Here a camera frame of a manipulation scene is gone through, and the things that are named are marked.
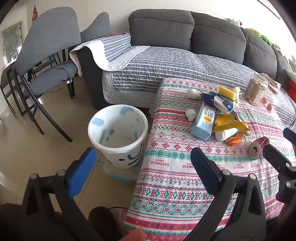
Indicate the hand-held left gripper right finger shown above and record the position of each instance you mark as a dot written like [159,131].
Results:
[204,166]

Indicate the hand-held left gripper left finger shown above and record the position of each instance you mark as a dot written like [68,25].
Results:
[82,171]

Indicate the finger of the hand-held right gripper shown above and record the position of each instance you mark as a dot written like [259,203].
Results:
[291,136]
[277,162]

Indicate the white plastic bin blue patches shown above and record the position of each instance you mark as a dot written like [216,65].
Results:
[120,157]

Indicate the yellow snack packet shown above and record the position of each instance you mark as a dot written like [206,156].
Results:
[225,120]

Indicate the white drink bottle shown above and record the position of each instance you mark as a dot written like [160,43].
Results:
[223,135]
[194,93]
[190,114]

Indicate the crushed red can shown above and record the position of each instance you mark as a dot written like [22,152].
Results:
[259,144]

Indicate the patterned red green tablecloth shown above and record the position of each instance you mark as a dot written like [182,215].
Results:
[173,185]

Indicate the small orange fruit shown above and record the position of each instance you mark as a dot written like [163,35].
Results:
[269,106]
[263,100]

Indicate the orange wrapper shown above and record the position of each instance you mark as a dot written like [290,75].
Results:
[233,140]

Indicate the light blue milk carton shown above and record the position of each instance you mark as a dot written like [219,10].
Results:
[203,125]

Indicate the red cushion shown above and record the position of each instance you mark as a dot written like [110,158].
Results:
[291,88]

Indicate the person's dark trouser leg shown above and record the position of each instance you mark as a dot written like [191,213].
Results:
[104,222]

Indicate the beige paper packet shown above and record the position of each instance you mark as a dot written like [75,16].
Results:
[271,83]

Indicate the dark blue cardboard box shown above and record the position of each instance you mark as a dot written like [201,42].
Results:
[209,96]

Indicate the crumpled white paper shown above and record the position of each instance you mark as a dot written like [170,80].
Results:
[236,90]

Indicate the yellow sponge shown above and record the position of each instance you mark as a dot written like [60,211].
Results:
[227,92]

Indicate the green plush toy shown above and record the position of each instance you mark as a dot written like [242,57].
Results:
[261,36]

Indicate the grey striped quilt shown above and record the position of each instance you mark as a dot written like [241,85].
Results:
[150,67]

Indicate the white plush toy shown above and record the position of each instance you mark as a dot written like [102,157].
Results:
[233,22]

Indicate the grey upholstered chair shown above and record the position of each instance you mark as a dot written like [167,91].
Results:
[97,25]
[46,39]

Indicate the grey sofa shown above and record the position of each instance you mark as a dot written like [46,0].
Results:
[161,27]

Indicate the white framed window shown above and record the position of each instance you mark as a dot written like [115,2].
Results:
[11,41]

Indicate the red wall decoration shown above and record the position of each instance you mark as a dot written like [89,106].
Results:
[34,11]

